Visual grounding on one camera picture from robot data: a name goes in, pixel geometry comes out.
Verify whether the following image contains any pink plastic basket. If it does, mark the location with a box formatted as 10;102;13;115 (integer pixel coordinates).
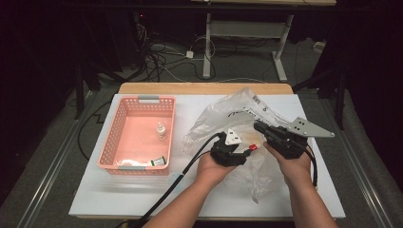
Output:
97;94;177;177

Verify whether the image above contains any black stand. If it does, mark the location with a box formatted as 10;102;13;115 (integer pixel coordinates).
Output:
293;63;348;131
74;60;103;121

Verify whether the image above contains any left hand-held gripper black cable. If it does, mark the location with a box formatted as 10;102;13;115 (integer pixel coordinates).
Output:
115;132;223;228

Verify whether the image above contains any hand-held gripper black cable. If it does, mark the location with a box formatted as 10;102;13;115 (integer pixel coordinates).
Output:
303;146;319;188
115;132;223;228

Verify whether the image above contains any black floor cable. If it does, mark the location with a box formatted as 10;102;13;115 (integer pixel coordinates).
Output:
77;99;113;161

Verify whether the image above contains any person's left hand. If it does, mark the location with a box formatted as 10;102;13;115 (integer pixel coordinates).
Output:
196;153;237;188

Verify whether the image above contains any white board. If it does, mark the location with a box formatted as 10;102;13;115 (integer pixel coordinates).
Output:
68;93;346;219

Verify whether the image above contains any right hand-held gripper black cable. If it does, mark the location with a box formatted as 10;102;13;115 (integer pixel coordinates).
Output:
303;146;319;188

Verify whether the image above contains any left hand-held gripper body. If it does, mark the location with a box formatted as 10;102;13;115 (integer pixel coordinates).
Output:
210;127;248;168

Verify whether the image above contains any person's right hand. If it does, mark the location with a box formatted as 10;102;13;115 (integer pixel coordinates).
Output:
263;142;313;188

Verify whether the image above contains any metal floor rail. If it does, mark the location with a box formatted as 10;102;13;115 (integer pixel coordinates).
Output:
15;91;96;228
319;98;393;228

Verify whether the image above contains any small white dropper bottle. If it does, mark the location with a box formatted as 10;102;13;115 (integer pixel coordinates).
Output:
156;122;167;141

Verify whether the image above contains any white-framed desk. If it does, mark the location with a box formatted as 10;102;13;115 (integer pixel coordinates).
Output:
189;0;336;83

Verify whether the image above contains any clear smiley plastic bag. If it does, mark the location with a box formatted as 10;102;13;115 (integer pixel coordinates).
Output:
182;87;315;203

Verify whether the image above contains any tangle of floor cables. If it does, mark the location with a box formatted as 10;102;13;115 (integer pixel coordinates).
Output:
136;18;218;84

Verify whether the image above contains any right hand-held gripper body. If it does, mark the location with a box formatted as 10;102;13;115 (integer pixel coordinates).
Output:
267;117;336;160

